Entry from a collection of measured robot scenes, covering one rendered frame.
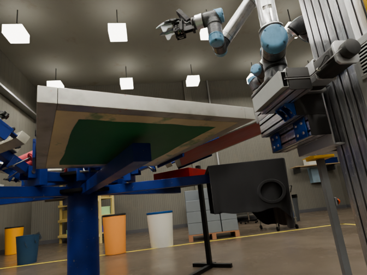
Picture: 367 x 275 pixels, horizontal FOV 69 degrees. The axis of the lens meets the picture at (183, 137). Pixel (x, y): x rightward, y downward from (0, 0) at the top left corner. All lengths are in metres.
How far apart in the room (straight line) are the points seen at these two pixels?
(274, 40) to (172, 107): 0.77
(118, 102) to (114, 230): 4.90
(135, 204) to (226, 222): 4.91
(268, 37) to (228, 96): 10.34
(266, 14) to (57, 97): 1.09
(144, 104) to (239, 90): 11.31
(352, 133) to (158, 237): 4.74
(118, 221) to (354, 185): 4.66
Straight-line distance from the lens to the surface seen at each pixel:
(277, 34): 1.36
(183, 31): 1.52
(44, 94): 0.62
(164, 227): 5.57
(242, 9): 1.65
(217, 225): 6.00
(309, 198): 12.01
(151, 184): 1.89
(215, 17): 1.50
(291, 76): 1.09
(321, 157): 1.92
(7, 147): 1.65
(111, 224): 5.47
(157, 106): 0.67
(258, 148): 11.34
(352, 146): 1.27
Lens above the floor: 0.72
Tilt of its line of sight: 14 degrees up
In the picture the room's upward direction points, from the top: 6 degrees counter-clockwise
